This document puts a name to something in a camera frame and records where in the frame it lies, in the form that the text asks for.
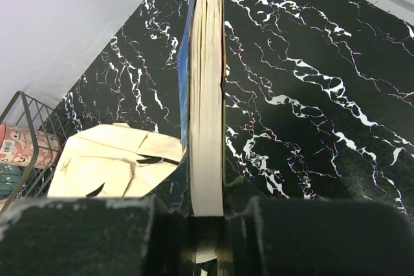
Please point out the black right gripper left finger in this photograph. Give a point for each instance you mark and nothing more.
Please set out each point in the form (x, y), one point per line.
(150, 235)

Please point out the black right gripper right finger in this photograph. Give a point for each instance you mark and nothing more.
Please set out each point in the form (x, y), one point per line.
(263, 235)

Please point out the cream canvas student bag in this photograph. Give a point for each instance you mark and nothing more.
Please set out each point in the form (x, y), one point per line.
(114, 160)

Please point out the Animal Farm paperback book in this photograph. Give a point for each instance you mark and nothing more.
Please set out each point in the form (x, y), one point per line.
(201, 74)

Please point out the dark green plate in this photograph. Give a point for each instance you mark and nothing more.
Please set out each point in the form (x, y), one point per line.
(9, 178)

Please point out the pink patterned mug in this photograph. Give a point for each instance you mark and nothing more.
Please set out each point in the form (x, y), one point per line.
(17, 147)

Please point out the wire dish rack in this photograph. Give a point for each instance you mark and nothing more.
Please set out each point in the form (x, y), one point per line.
(25, 111)

